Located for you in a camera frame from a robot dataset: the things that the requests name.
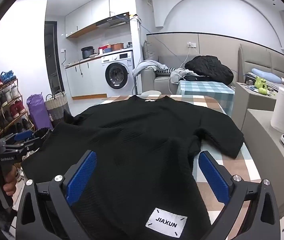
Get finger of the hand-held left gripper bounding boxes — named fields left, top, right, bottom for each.
left=1, top=129, right=41, bottom=146
left=2, top=140, right=43, bottom=157

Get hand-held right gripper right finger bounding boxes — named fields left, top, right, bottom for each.
left=197, top=151, right=281, bottom=240

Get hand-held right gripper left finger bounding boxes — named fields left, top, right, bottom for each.
left=16, top=150, right=98, bottom=240

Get black t-shirt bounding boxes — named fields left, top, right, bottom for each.
left=21, top=95, right=245, bottom=240

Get person's left hand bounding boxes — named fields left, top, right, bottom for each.
left=0, top=165, right=20, bottom=197

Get wooden shoe rack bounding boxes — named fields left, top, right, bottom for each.
left=0, top=78, right=36, bottom=140

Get checked tablecloth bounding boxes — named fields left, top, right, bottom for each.
left=101, top=94, right=263, bottom=230

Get purple bag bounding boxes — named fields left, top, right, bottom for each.
left=27, top=94, right=54, bottom=130

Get woven laundry basket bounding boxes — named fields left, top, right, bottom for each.
left=44, top=90, right=70, bottom=128

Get grey low ledge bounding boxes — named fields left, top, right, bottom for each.
left=239, top=109, right=284, bottom=218

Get dark door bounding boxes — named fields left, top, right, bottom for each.
left=45, top=21, right=65, bottom=95

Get grey bedside cabinet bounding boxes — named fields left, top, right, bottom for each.
left=233, top=81, right=278, bottom=130

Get teal checked table cover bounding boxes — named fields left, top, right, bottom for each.
left=177, top=80, right=235, bottom=117

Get white base cabinet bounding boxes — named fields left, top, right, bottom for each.
left=65, top=57, right=107, bottom=100

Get black flat case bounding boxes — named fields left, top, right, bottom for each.
left=183, top=74, right=216, bottom=82

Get black cooking pot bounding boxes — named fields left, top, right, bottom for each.
left=81, top=46, right=99, bottom=59

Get white stool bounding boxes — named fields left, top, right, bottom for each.
left=139, top=90, right=161, bottom=97

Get lime green toy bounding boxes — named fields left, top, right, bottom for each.
left=254, top=76, right=268, bottom=95

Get pale grey garment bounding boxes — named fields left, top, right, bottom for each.
left=169, top=67, right=195, bottom=84

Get white washing machine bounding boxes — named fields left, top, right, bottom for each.
left=100, top=51, right=135, bottom=90

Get black quilted jacket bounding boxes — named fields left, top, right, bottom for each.
left=184, top=55, right=234, bottom=85

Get grey sofa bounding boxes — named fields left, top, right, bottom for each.
left=141, top=55, right=190, bottom=95

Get houndstooth pillow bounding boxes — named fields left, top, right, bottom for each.
left=156, top=66, right=176, bottom=75

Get blue pillow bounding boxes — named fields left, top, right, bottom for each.
left=251, top=68, right=282, bottom=83

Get light grey blanket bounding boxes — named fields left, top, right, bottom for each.
left=132, top=60, right=170, bottom=78

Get beige padded headboard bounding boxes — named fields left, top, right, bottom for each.
left=238, top=44, right=284, bottom=83

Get grey cushion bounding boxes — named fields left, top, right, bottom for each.
left=142, top=40, right=159, bottom=63

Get range hood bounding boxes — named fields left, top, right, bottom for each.
left=96, top=12, right=130, bottom=29

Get white charging cable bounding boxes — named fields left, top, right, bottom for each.
left=178, top=47, right=191, bottom=69

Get white wall cabinets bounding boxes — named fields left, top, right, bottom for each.
left=65, top=0, right=129, bottom=39

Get blue cable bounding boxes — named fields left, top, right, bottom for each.
left=138, top=21, right=185, bottom=64

